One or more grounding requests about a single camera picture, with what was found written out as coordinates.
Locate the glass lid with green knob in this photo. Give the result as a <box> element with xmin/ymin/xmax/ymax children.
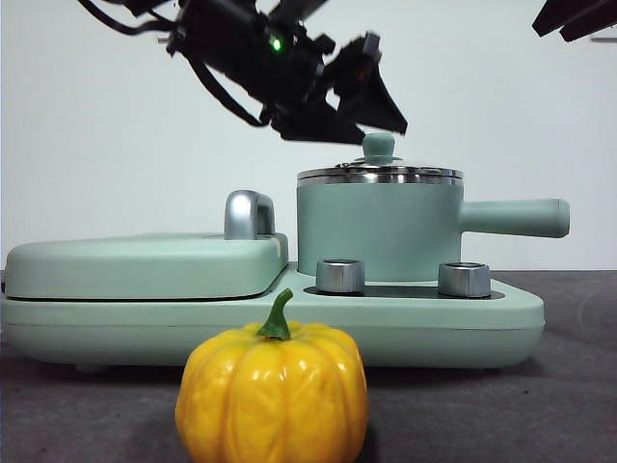
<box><xmin>295</xmin><ymin>132</ymin><xmax>465</xmax><ymax>186</ymax></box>

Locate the yellow toy pumpkin green stem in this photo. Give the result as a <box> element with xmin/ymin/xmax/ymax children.
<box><xmin>174</xmin><ymin>287</ymin><xmax>371</xmax><ymax>463</ymax></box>

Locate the silver control knob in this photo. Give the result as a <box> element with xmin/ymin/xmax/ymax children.
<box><xmin>437</xmin><ymin>261</ymin><xmax>492</xmax><ymax>298</ymax></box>
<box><xmin>315</xmin><ymin>258</ymin><xmax>366</xmax><ymax>294</ymax></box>

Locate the mint green cooker base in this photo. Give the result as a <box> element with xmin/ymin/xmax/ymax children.
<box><xmin>0</xmin><ymin>259</ymin><xmax>547</xmax><ymax>375</ymax></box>

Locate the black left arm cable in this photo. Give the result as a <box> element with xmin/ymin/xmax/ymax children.
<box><xmin>76</xmin><ymin>0</ymin><xmax>269</xmax><ymax>127</ymax></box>

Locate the silver grill cover handle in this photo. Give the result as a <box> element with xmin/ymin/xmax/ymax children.
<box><xmin>223</xmin><ymin>190</ymin><xmax>277</xmax><ymax>241</ymax></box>

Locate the mint green pot with handle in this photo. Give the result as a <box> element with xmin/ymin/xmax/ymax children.
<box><xmin>295</xmin><ymin>177</ymin><xmax>572</xmax><ymax>286</ymax></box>

